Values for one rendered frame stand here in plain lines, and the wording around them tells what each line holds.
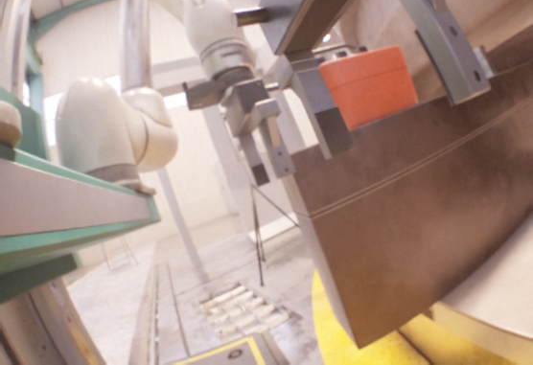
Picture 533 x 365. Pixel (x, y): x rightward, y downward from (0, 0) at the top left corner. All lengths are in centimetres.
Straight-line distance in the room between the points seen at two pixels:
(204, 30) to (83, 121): 26
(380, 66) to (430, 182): 23
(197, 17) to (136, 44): 33
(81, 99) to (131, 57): 28
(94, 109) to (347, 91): 45
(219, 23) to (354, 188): 35
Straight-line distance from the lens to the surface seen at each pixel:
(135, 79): 73
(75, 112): 51
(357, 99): 47
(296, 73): 24
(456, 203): 55
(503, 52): 495
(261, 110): 34
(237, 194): 340
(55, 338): 49
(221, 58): 44
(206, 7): 50
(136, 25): 83
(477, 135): 62
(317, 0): 19
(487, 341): 54
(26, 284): 38
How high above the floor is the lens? 66
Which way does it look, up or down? 4 degrees up
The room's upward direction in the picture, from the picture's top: 22 degrees counter-clockwise
